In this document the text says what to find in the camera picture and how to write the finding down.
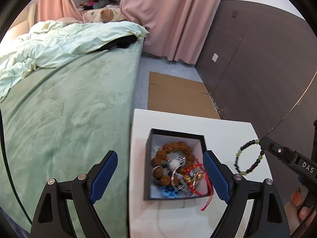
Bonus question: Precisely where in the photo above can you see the dark beaded bracelet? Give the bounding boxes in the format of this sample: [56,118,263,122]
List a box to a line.
[234,139,265,176]

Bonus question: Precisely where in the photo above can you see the red string bracelet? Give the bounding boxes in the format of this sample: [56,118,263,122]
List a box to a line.
[185,158,214,212]

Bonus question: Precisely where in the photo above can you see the black square jewelry box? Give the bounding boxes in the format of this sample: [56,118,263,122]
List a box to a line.
[143,128,213,200]

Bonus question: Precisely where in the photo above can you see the brown rudraksha bead bracelet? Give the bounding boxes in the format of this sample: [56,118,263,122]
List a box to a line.
[150,141,196,186]

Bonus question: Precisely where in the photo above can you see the person's right hand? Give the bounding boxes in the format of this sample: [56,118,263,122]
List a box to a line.
[284,185,316,237]

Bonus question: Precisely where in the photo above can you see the white side table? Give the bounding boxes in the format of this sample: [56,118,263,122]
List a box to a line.
[129,109,257,237]

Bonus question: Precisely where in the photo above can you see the green velvet bed cover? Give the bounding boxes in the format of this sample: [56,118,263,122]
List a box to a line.
[1,40,143,237]

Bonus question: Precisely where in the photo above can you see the flattened brown cardboard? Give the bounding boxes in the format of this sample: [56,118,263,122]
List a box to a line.
[147,71,220,119]

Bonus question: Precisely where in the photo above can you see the pale green duvet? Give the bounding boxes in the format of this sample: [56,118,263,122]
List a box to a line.
[1,20,148,101]

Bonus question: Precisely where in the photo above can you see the pink curtain right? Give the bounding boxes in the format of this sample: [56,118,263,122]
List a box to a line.
[120,0,221,64]

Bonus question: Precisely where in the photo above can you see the pink curtain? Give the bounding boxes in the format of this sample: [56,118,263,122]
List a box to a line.
[120,0,221,64]
[38,0,83,22]

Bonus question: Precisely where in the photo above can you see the bear print pillow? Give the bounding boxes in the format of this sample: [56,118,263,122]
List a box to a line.
[82,8,128,23]

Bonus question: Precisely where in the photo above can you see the pink curtain left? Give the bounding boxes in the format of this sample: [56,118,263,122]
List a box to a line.
[38,0,83,22]

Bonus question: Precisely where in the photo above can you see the blue braided bracelet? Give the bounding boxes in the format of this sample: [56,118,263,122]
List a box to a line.
[159,186,180,198]

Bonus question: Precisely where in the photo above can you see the silver chain bracelet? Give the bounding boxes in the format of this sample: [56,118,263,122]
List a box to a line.
[151,156,206,196]

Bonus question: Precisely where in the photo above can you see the white wall socket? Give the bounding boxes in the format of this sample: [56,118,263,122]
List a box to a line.
[212,53,218,62]

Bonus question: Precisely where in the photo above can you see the dark wall switch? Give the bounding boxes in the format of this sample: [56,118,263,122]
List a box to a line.
[231,10,238,18]

